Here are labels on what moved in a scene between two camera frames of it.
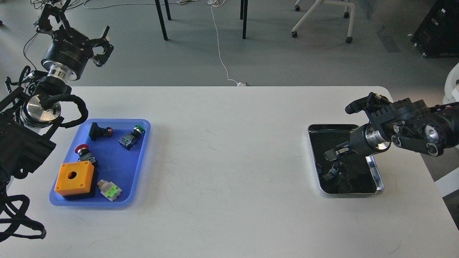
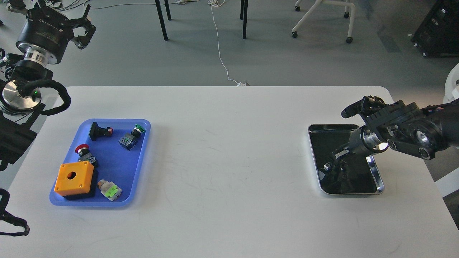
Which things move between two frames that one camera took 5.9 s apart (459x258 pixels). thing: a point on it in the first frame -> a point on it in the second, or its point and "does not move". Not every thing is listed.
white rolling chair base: [349, 38] does not move
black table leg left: [161, 19] does not move
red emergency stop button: [84, 154] does not move
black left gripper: [70, 52] -> [45, 32]
